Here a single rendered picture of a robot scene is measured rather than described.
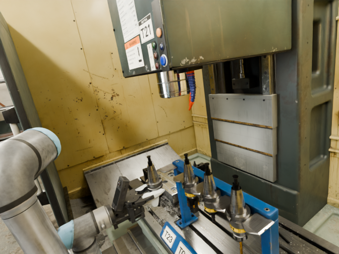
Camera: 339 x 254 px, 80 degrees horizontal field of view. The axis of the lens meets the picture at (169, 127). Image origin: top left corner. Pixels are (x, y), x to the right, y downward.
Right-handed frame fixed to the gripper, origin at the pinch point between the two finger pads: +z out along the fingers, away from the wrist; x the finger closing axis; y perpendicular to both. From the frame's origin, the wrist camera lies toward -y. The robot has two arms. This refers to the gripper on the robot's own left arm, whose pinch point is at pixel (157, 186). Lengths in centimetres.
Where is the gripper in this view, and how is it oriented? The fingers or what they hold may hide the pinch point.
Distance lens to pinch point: 81.6
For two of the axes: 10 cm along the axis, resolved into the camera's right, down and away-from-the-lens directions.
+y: 1.7, 9.5, 2.8
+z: 8.4, -2.8, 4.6
